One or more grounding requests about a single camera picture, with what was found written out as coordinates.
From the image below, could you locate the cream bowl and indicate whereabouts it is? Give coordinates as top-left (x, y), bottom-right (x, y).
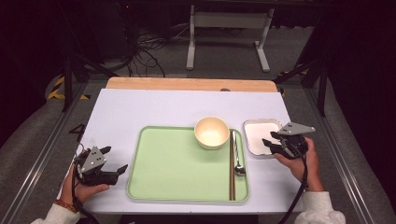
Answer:
top-left (193, 116), bottom-right (231, 151)

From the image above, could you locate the person's left hand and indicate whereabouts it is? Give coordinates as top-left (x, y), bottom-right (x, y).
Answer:
top-left (60, 167), bottom-right (110, 206)

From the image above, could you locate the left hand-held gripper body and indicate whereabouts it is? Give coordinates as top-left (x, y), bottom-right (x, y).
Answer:
top-left (74, 146), bottom-right (119, 187)

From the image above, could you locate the black metal stand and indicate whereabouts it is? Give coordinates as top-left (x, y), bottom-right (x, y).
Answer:
top-left (274, 59), bottom-right (332, 118)
top-left (60, 50), bottom-right (120, 113)

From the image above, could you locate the red bead bracelet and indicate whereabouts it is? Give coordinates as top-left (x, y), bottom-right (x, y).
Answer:
top-left (53, 199), bottom-right (78, 215)

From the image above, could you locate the white metal stand frame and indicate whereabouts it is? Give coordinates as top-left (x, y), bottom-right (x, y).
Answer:
top-left (186, 4), bottom-right (276, 73)

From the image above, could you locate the metal spoon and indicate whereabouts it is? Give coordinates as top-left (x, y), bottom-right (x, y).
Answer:
top-left (232, 130), bottom-right (247, 177)

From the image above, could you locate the bundle of black floor cables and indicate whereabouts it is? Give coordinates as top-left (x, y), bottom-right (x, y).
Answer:
top-left (115, 22), bottom-right (191, 78)

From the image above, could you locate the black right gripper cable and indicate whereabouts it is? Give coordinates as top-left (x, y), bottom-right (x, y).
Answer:
top-left (278, 146), bottom-right (310, 224)

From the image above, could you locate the light green tray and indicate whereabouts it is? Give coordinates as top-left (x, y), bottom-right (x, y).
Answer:
top-left (126, 125), bottom-right (250, 203)

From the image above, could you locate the white square plate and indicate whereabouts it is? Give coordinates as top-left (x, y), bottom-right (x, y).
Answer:
top-left (243, 118), bottom-right (284, 157)

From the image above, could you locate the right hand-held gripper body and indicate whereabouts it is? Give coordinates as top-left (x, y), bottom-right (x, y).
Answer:
top-left (270, 121), bottom-right (316, 161)

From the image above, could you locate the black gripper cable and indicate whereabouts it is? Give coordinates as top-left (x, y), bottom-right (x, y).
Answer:
top-left (278, 146), bottom-right (310, 224)
top-left (70, 160), bottom-right (101, 224)

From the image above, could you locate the person's right hand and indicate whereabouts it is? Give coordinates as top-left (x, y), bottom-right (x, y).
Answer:
top-left (274, 137), bottom-right (324, 193)

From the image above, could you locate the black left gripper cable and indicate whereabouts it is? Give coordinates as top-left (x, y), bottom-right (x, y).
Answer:
top-left (70, 160), bottom-right (101, 224)

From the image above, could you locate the white table sheet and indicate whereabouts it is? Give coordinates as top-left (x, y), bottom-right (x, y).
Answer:
top-left (55, 88), bottom-right (325, 216)

